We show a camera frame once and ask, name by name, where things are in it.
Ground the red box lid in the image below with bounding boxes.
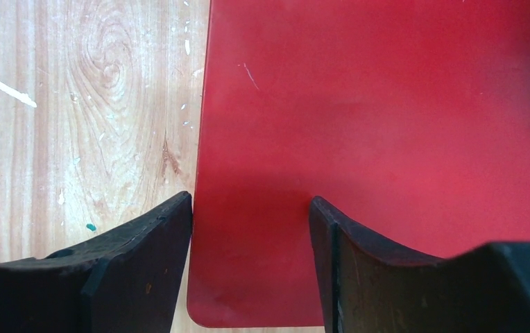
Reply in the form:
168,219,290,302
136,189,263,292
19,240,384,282
187,1,530,328

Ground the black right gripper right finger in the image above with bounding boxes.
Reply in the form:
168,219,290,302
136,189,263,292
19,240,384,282
309,196,530,332

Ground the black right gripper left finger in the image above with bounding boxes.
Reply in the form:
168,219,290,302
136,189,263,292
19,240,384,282
0,191,193,332

